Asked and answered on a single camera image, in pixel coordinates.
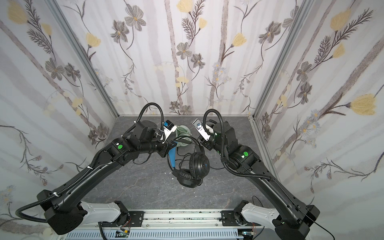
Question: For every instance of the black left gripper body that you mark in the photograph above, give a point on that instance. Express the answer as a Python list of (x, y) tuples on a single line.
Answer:
[(167, 147)]

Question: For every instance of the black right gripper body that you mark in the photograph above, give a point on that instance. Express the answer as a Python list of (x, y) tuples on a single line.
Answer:
[(205, 142)]

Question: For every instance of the black and blue headphones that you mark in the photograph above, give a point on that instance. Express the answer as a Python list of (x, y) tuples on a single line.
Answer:
[(199, 165)]

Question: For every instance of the mint green over-ear headphones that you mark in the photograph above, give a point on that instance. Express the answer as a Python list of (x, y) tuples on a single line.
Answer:
[(183, 131)]

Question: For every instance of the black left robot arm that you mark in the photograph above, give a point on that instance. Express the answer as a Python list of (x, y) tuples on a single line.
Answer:
[(65, 210)]

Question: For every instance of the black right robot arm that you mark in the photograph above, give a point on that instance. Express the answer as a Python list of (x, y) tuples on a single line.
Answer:
[(289, 217)]

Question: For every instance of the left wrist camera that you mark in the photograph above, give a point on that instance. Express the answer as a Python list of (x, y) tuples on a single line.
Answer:
[(169, 128)]

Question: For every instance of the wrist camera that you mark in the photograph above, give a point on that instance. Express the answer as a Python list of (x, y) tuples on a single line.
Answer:
[(169, 128), (202, 129)]

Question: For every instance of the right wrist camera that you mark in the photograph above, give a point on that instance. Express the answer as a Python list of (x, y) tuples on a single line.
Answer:
[(202, 129)]

